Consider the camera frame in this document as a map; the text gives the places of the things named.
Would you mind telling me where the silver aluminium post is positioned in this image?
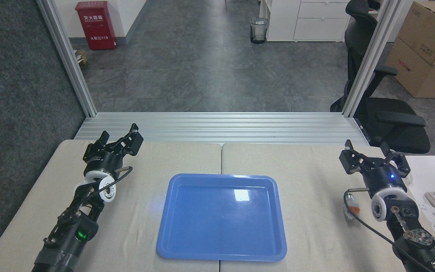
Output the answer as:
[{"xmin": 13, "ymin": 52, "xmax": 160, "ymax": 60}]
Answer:
[
  {"xmin": 341, "ymin": 0, "xmax": 407, "ymax": 118},
  {"xmin": 36, "ymin": 0, "xmax": 97, "ymax": 118}
]

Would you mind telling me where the red fire extinguisher box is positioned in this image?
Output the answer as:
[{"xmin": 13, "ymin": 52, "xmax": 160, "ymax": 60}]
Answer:
[{"xmin": 75, "ymin": 1, "xmax": 117, "ymax": 51}]

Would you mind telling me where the white drawer cabinet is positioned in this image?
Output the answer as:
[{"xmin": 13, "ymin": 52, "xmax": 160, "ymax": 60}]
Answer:
[{"xmin": 259, "ymin": 0, "xmax": 354, "ymax": 42}]

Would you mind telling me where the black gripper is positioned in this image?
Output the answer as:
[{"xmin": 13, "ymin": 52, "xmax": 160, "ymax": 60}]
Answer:
[
  {"xmin": 83, "ymin": 123, "xmax": 144, "ymax": 178},
  {"xmin": 339, "ymin": 139, "xmax": 411, "ymax": 198}
]

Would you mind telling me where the blue plastic tray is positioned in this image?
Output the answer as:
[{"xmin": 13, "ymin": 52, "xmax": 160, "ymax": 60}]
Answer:
[{"xmin": 156, "ymin": 173, "xmax": 288, "ymax": 262}]

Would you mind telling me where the large brown cardboard box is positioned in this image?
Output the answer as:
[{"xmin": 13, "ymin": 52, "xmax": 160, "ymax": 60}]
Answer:
[
  {"xmin": 385, "ymin": 37, "xmax": 435, "ymax": 99},
  {"xmin": 397, "ymin": 1, "xmax": 435, "ymax": 67}
]

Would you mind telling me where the white orange switch part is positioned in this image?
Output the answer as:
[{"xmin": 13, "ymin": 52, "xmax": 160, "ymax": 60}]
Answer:
[{"xmin": 344, "ymin": 192, "xmax": 361, "ymax": 222}]

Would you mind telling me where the silver aluminium frame rail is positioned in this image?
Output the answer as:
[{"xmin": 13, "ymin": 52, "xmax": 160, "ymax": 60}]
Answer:
[{"xmin": 74, "ymin": 112, "xmax": 371, "ymax": 147}]

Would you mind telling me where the black office chair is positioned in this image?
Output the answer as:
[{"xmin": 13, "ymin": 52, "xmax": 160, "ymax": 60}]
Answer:
[{"xmin": 330, "ymin": 0, "xmax": 431, "ymax": 155}]

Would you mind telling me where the white power strip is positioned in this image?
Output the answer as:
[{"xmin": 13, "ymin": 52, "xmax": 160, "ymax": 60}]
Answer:
[{"xmin": 418, "ymin": 202, "xmax": 435, "ymax": 237}]

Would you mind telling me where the small open cardboard box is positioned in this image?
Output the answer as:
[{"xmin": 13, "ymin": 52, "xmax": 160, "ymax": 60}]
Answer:
[{"xmin": 74, "ymin": 49, "xmax": 88, "ymax": 66}]

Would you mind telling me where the black mesh trash bin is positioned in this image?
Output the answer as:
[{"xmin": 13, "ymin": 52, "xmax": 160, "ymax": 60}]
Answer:
[{"xmin": 250, "ymin": 17, "xmax": 269, "ymax": 45}]

